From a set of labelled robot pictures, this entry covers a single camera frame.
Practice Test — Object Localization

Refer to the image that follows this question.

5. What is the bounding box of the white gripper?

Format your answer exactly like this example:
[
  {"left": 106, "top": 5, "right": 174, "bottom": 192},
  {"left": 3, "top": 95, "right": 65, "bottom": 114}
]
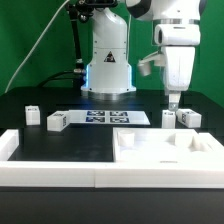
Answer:
[{"left": 154, "top": 24, "right": 201, "bottom": 111}]

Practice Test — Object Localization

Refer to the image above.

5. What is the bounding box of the white square table top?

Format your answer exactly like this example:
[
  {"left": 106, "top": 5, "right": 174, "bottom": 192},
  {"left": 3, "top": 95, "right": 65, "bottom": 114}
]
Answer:
[{"left": 113, "top": 128, "right": 224, "bottom": 163}]

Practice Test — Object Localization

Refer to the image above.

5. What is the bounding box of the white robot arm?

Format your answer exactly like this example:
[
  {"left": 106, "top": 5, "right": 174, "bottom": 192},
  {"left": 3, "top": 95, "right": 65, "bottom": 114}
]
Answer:
[{"left": 81, "top": 0, "right": 207, "bottom": 111}]

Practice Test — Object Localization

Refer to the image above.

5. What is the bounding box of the white tag sheet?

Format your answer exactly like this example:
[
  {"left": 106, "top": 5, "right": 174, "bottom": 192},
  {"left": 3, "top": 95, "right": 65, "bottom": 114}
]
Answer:
[{"left": 69, "top": 110, "right": 150, "bottom": 125}]

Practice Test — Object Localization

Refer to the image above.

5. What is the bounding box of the white U-shaped obstacle fence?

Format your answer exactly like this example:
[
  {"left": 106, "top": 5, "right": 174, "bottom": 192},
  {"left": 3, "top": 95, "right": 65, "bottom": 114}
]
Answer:
[{"left": 0, "top": 129, "right": 224, "bottom": 189}]

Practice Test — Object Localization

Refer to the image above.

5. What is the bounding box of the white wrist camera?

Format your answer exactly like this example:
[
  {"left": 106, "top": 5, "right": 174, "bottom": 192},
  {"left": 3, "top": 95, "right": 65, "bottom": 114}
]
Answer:
[{"left": 138, "top": 51, "right": 165, "bottom": 76}]

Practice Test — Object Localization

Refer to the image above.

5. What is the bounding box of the black cable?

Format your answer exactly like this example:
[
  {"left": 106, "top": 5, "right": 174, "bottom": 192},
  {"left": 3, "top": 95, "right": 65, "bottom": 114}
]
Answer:
[{"left": 37, "top": 69, "right": 84, "bottom": 88}]

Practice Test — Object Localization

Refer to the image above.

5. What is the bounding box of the black camera stand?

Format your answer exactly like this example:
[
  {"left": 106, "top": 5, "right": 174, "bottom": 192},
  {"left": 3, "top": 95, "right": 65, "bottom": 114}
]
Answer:
[{"left": 65, "top": 0, "right": 118, "bottom": 88}]

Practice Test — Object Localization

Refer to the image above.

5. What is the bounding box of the grey cable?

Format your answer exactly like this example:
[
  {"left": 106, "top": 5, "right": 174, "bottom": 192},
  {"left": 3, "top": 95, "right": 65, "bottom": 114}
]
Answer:
[{"left": 3, "top": 0, "right": 72, "bottom": 95}]

